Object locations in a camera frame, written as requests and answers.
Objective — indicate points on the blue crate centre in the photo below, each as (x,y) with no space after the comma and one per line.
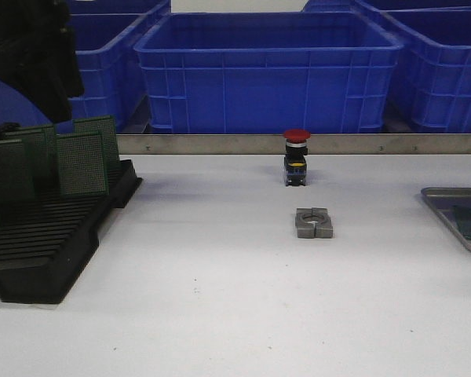
(263,73)

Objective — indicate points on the red emergency stop button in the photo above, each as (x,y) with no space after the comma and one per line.
(295,165)

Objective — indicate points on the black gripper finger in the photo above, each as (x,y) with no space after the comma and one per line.
(37,55)

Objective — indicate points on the blue crate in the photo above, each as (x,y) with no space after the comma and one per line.
(108,66)
(117,7)
(383,5)
(431,84)
(263,73)

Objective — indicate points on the blue crate rear left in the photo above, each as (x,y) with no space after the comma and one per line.
(117,7)

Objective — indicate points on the blue crate rear right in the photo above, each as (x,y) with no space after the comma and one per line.
(383,5)

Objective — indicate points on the green board middle left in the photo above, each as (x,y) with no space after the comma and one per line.
(16,181)

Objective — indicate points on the silver metal tray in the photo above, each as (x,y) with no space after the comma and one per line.
(441,202)

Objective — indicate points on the grey metal pipe clamp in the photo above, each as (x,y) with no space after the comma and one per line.
(313,223)

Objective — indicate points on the green board rear rack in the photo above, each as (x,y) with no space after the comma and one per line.
(106,126)

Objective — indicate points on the black slotted board rack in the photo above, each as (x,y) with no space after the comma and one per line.
(46,244)

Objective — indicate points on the green board back left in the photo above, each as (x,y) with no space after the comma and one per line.
(41,152)

